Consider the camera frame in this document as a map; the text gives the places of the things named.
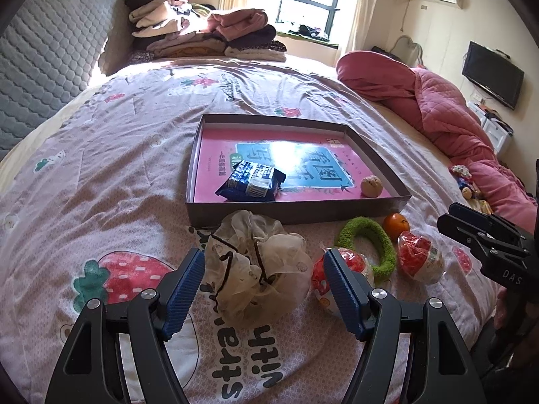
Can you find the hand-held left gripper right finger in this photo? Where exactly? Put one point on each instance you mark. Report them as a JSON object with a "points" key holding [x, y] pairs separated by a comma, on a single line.
{"points": [[337, 286]]}

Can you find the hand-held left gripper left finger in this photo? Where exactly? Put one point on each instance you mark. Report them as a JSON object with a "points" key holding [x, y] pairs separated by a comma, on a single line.
{"points": [[185, 290]]}

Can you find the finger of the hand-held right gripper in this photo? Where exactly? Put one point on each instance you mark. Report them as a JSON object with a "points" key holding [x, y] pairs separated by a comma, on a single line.
{"points": [[459, 229], [471, 214]]}

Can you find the large egg toy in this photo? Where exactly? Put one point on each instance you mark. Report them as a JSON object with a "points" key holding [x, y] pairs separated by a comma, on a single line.
{"points": [[321, 288]]}

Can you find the small egg toy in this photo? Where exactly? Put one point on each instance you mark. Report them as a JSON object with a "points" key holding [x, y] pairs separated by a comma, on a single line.
{"points": [[421, 256]]}

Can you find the orange tangerine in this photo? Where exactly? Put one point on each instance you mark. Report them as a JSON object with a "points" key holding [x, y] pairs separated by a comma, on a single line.
{"points": [[396, 225]]}

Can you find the small beige ball toy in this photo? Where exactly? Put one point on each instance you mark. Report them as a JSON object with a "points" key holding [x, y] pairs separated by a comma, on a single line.
{"points": [[371, 186]]}

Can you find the shallow grey cardboard tray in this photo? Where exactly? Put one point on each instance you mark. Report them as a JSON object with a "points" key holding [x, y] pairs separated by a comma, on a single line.
{"points": [[252, 214]]}

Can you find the dark blue snack packet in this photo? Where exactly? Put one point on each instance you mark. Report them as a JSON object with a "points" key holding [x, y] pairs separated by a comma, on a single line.
{"points": [[248, 181]]}

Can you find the shiny wrapped small toy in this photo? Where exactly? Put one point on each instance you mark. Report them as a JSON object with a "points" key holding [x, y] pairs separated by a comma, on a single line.
{"points": [[460, 173]]}

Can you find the white drawer cabinet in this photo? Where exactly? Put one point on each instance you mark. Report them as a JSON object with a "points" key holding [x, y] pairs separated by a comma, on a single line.
{"points": [[495, 128]]}

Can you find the pink quilted blanket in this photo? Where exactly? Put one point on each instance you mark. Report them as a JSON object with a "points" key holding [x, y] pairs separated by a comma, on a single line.
{"points": [[442, 105]]}

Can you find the black flat television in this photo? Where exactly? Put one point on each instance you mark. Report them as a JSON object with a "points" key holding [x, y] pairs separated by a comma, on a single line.
{"points": [[492, 75]]}

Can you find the strawberry printed bedsheet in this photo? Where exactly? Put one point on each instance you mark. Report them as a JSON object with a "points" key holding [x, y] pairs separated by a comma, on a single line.
{"points": [[105, 168]]}

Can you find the pink picture book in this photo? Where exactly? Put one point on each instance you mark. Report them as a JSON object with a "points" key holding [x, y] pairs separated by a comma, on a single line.
{"points": [[219, 147]]}

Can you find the dark clothes on windowsill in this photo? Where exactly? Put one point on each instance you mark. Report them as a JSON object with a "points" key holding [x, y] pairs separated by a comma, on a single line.
{"points": [[309, 30]]}

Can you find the pile of folded clothes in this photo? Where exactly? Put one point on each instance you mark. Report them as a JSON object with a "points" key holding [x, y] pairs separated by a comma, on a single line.
{"points": [[189, 29]]}

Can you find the grey quilted headboard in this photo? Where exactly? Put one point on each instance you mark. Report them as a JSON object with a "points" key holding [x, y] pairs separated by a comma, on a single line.
{"points": [[42, 59]]}

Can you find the dark framed window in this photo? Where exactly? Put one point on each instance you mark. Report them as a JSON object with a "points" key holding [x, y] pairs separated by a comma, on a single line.
{"points": [[303, 0]]}

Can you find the white curved metal frame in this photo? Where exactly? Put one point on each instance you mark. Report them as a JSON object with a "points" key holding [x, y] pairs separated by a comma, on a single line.
{"points": [[414, 46]]}

